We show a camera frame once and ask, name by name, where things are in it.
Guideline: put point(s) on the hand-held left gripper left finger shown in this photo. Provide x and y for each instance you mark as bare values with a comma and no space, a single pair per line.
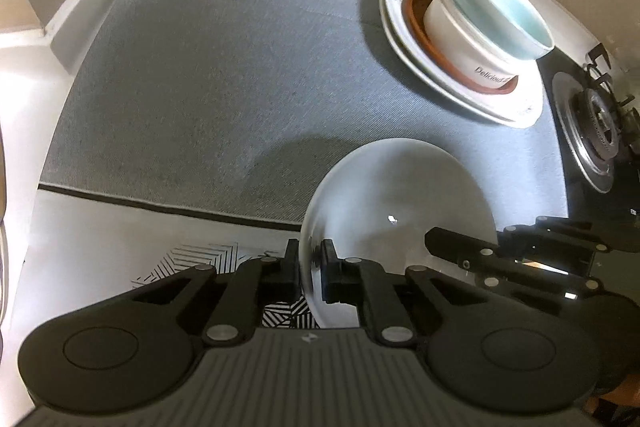
292,277

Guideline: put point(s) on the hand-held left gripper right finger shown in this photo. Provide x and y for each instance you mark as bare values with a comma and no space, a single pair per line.
332,279

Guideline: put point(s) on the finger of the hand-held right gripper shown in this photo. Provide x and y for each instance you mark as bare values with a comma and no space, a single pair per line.
455,244
540,282

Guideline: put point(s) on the white floral plates stack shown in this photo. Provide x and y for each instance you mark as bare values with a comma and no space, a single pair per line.
500,108

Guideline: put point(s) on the white printed bowl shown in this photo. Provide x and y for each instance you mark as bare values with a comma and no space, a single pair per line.
450,32

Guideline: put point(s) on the orange plate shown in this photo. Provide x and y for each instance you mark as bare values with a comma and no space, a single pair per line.
416,18

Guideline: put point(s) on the light blue bowl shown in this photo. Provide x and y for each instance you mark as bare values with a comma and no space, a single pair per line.
500,2

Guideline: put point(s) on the black glass cooktop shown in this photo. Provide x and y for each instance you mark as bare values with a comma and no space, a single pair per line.
582,207

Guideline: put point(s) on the black white patterned mat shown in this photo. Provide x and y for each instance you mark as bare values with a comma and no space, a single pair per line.
200,257

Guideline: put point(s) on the steel gas burner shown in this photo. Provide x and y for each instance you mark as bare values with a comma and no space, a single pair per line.
597,113

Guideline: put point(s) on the grey mat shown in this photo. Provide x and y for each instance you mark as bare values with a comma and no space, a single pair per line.
200,82

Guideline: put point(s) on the black pot support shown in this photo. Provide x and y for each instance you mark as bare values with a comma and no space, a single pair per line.
598,55

